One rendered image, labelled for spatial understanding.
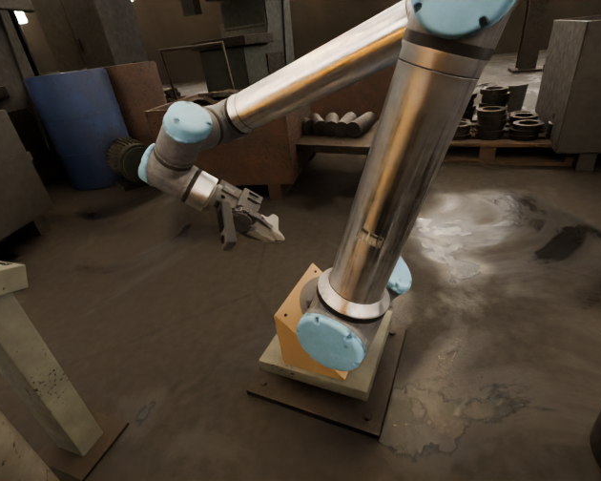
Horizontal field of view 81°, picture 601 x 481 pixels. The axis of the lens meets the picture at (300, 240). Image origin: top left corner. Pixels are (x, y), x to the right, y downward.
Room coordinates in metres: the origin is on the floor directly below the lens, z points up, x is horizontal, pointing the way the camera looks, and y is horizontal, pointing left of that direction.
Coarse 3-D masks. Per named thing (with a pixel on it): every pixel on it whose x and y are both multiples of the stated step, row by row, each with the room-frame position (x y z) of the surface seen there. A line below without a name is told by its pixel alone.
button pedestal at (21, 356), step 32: (0, 288) 0.57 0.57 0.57; (0, 320) 0.59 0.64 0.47; (0, 352) 0.58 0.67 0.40; (32, 352) 0.60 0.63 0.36; (32, 384) 0.57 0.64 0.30; (64, 384) 0.62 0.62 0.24; (64, 416) 0.58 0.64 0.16; (96, 416) 0.69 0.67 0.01; (64, 448) 0.59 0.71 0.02; (96, 448) 0.59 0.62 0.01
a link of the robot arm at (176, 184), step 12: (144, 156) 0.79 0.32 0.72; (144, 168) 0.78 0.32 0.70; (156, 168) 0.77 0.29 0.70; (192, 168) 0.81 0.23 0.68; (144, 180) 0.79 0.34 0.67; (156, 180) 0.78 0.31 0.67; (168, 180) 0.78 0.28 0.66; (180, 180) 0.78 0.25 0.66; (192, 180) 0.79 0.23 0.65; (168, 192) 0.79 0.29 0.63; (180, 192) 0.78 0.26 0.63
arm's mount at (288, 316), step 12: (312, 264) 0.91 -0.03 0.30; (312, 276) 0.87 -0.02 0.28; (300, 288) 0.81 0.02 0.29; (288, 300) 0.76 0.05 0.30; (288, 312) 0.72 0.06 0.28; (300, 312) 0.74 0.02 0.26; (276, 324) 0.70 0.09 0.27; (288, 324) 0.69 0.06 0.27; (288, 336) 0.68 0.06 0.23; (288, 348) 0.69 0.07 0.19; (300, 348) 0.67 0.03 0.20; (288, 360) 0.69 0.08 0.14; (300, 360) 0.67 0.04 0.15; (312, 360) 0.66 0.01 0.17; (324, 372) 0.64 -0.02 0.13; (336, 372) 0.62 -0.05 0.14
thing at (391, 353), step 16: (400, 336) 0.84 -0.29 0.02; (384, 352) 0.78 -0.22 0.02; (400, 352) 0.77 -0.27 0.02; (384, 368) 0.72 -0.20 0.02; (256, 384) 0.72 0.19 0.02; (272, 384) 0.71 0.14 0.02; (288, 384) 0.71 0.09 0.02; (304, 384) 0.70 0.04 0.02; (384, 384) 0.66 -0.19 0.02; (272, 400) 0.66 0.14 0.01; (288, 400) 0.65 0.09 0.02; (304, 400) 0.65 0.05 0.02; (320, 400) 0.64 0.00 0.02; (336, 400) 0.63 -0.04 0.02; (352, 400) 0.63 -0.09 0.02; (368, 400) 0.62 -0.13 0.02; (384, 400) 0.61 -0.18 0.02; (320, 416) 0.59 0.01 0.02; (336, 416) 0.58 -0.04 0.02; (352, 416) 0.58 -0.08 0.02; (368, 416) 0.57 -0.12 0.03; (384, 416) 0.58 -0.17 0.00; (368, 432) 0.53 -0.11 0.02
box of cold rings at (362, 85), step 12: (384, 72) 3.41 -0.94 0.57; (360, 84) 3.49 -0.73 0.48; (372, 84) 3.45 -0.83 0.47; (384, 84) 3.41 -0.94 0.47; (336, 96) 3.57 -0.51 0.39; (348, 96) 3.53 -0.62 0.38; (360, 96) 3.49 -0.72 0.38; (372, 96) 3.45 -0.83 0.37; (384, 96) 3.41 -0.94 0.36; (312, 108) 3.66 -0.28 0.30; (324, 108) 3.61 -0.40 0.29; (336, 108) 3.57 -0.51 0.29; (348, 108) 3.53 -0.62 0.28; (360, 108) 3.49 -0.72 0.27; (372, 108) 3.45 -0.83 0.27
